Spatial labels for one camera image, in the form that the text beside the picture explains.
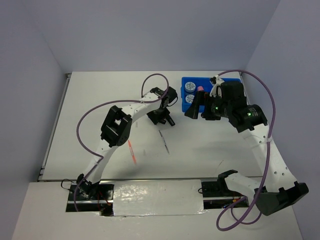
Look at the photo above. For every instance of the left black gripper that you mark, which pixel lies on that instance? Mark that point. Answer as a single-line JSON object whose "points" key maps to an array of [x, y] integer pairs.
{"points": [[154, 118]]}

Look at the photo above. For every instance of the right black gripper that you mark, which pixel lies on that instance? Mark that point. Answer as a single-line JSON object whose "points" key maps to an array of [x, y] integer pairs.
{"points": [[192, 111]]}

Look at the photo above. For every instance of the blue round tape dispenser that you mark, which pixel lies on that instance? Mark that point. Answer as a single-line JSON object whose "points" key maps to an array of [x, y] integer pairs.
{"points": [[188, 99]]}

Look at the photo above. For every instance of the purple clear highlighter pen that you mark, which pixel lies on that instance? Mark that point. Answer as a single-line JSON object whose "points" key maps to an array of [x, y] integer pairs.
{"points": [[164, 142]]}

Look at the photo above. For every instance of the blue patterned round tin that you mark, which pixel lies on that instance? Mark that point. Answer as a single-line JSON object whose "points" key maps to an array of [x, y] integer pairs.
{"points": [[190, 87]]}

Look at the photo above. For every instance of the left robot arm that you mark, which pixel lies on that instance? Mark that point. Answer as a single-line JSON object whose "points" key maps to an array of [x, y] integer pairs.
{"points": [[115, 132]]}

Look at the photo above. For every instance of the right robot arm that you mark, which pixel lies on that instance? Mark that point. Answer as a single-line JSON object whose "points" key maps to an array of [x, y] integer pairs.
{"points": [[278, 188]]}

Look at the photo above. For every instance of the orange clear pen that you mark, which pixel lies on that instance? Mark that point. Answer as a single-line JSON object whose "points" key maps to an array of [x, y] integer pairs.
{"points": [[132, 152]]}

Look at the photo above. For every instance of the silver foil cover plate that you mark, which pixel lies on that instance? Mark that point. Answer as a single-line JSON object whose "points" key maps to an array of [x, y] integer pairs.
{"points": [[157, 198]]}

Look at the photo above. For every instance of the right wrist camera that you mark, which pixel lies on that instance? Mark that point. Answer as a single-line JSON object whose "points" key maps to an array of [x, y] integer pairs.
{"points": [[216, 82]]}

